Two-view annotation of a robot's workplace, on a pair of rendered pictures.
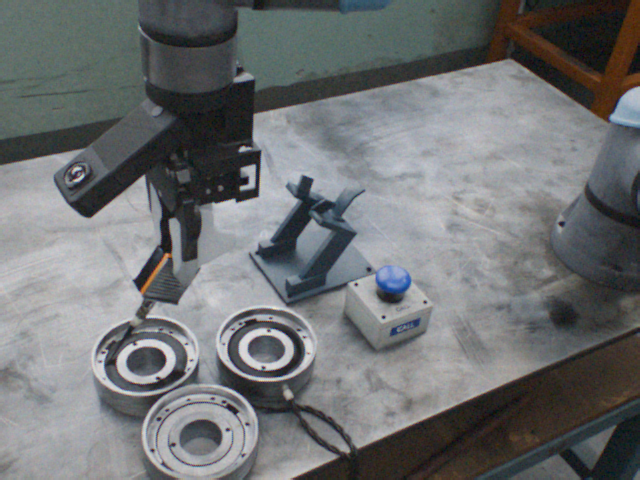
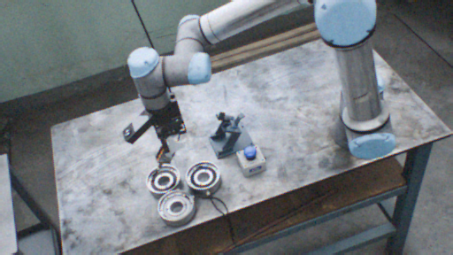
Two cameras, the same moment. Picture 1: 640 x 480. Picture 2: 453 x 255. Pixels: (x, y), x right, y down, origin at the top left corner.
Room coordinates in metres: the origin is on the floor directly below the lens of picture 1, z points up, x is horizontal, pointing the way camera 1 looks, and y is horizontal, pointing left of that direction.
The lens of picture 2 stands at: (-0.22, -0.40, 1.97)
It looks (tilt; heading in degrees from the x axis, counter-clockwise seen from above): 47 degrees down; 24
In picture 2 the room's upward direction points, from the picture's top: 12 degrees counter-clockwise
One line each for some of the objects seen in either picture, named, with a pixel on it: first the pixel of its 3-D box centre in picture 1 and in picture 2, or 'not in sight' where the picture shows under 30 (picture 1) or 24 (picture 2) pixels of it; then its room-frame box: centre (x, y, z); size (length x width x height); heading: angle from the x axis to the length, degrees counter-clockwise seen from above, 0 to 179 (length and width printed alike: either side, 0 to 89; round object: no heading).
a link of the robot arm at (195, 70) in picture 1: (187, 51); (154, 95); (0.56, 0.11, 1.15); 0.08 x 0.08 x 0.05
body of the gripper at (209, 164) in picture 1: (198, 137); (165, 116); (0.57, 0.11, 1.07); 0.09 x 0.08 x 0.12; 124
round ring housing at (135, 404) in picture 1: (146, 366); (164, 182); (0.52, 0.15, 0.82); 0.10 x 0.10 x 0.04
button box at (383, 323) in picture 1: (391, 305); (253, 159); (0.64, -0.10, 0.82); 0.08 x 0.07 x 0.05; 124
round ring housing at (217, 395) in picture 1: (200, 442); (177, 208); (0.43, 0.08, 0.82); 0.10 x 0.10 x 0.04
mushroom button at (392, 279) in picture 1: (390, 290); (250, 155); (0.64, -0.10, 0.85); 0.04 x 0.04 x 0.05
